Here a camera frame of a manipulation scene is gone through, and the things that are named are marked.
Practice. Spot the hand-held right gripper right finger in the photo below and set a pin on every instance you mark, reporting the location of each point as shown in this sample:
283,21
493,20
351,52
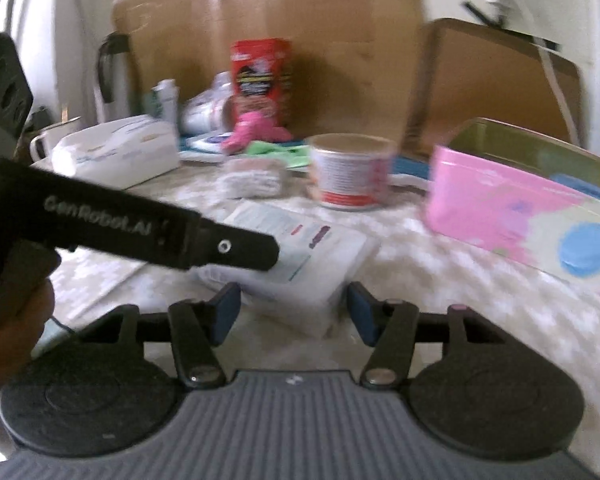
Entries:
362,315

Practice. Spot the wood pattern sheet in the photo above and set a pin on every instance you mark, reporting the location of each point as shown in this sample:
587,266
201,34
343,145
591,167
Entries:
330,35

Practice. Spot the green soft cloth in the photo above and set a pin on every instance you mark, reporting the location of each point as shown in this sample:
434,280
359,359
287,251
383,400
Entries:
275,152

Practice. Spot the black tape strip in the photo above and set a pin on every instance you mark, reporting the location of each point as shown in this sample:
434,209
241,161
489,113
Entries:
545,44
482,14

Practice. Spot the white enamel mug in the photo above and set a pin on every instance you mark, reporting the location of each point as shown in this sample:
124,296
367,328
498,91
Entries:
55,135

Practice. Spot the pink soft cloth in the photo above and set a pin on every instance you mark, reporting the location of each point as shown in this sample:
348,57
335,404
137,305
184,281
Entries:
247,130

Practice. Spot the clear plastic bag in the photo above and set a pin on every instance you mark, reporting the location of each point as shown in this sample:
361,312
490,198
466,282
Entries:
205,110

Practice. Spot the small white wrapped packet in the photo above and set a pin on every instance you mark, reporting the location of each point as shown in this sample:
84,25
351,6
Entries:
250,180

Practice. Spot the white tissue packet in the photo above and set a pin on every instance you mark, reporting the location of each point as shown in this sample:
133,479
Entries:
320,270

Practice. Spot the white paper cup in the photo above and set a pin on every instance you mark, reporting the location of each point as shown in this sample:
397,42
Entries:
350,170

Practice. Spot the pink macaron print tin box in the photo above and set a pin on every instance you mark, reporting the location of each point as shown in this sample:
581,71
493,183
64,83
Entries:
480,210

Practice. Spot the zigzag patterned tablecloth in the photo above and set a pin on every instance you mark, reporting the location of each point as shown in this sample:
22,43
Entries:
430,285

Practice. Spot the red cereal box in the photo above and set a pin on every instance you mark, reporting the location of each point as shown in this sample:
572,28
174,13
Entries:
260,80

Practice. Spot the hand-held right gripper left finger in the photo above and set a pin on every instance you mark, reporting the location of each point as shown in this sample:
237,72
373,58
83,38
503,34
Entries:
227,310

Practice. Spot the white tissue box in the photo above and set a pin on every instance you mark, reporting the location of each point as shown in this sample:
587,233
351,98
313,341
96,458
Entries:
120,155

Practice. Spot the blue white flat packet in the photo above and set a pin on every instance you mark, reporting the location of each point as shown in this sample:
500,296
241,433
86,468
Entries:
205,145

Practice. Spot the steel thermos flask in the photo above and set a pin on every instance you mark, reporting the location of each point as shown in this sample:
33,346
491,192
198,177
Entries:
117,90

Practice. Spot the blue woven mat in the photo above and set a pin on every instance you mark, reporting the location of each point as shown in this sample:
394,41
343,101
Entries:
410,165

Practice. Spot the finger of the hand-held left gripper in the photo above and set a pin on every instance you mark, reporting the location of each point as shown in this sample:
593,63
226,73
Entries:
240,250

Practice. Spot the small white bottle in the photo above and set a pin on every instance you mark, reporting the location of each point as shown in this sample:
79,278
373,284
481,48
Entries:
167,100

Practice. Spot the person's left hand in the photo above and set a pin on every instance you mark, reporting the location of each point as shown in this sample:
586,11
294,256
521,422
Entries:
15,340

